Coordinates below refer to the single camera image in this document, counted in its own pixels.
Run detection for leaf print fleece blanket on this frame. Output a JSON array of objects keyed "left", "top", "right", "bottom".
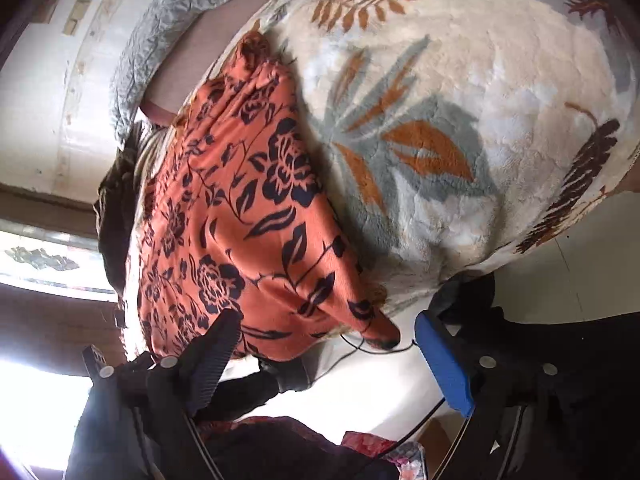
[{"left": 122, "top": 0, "right": 640, "bottom": 361}]

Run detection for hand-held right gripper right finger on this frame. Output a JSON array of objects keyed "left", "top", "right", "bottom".
[{"left": 414, "top": 311, "right": 568, "bottom": 480}]

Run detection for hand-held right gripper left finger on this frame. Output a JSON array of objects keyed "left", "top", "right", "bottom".
[{"left": 65, "top": 308, "right": 244, "bottom": 480}]

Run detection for dark cloth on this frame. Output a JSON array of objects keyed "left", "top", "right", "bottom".
[{"left": 430, "top": 270, "right": 640, "bottom": 480}]

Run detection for pink bed sheet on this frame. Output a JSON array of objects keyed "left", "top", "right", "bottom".
[{"left": 140, "top": 0, "right": 266, "bottom": 126}]

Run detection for black charger cable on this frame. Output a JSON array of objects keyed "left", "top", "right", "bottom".
[{"left": 320, "top": 332, "right": 418, "bottom": 376}]

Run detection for brown fuzzy cloth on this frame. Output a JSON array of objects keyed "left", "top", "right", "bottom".
[{"left": 92, "top": 120, "right": 171, "bottom": 301}]

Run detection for grey quilted pillow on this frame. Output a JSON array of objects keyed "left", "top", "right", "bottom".
[{"left": 109, "top": 0, "right": 237, "bottom": 141}]

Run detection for black charger adapter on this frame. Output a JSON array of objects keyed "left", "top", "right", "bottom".
[{"left": 257, "top": 357, "right": 313, "bottom": 393}]

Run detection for person's floral clothing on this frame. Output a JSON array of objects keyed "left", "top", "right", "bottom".
[{"left": 200, "top": 415, "right": 426, "bottom": 480}]

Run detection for orange floral garment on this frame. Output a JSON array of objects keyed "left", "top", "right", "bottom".
[{"left": 132, "top": 30, "right": 402, "bottom": 363}]

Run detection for wooden wall panel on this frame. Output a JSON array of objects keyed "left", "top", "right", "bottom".
[{"left": 0, "top": 180, "right": 126, "bottom": 378}]

